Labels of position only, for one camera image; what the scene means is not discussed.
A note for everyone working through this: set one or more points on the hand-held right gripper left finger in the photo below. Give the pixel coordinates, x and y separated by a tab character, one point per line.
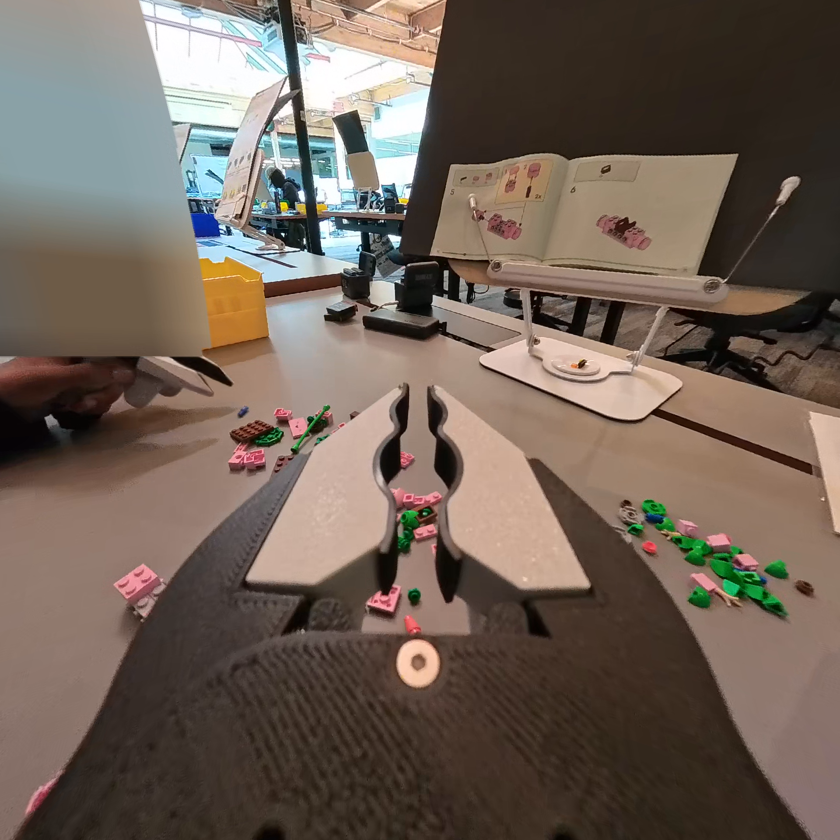
321	518

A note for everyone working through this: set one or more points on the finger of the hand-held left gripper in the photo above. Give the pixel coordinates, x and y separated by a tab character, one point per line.
151	392
177	375

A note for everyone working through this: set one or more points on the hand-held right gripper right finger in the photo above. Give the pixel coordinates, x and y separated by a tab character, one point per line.
512	525

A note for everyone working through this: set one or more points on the pink grey brick assembly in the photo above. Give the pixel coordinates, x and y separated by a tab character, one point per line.
136	581

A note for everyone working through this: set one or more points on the person's left hand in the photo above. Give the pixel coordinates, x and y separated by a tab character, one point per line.
59	387

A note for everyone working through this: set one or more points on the yellow plastic bin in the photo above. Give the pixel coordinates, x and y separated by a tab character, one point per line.
233	308

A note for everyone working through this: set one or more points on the pile of pink toy bricks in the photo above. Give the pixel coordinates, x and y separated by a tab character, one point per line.
253	430

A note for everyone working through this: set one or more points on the blue plastic bin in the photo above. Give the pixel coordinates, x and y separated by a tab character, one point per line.
205	226

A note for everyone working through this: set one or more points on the white book stand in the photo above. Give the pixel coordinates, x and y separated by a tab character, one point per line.
590	387

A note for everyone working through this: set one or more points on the small black adapter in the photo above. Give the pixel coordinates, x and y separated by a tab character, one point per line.
341	310

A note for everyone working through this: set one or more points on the small black box device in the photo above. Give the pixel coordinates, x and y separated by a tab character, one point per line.
356	282

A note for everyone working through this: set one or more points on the pile of green toy bricks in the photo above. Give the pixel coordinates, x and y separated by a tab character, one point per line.
718	541

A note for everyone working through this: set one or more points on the flat black power bank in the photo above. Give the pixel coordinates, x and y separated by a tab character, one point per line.
400	323

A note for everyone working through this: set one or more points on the cardboard display stand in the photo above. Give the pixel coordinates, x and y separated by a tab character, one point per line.
253	164

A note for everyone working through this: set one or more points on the black metal pole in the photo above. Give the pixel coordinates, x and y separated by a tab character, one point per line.
298	131

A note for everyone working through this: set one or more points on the black office chair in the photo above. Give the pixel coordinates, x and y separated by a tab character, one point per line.
722	334

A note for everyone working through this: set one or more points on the white printed sheet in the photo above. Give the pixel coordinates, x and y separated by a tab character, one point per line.
828	472

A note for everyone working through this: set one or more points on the open instruction booklet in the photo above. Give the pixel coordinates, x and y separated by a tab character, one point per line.
623	190

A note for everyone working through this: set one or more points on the black divider panel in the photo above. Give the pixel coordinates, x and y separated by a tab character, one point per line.
590	79

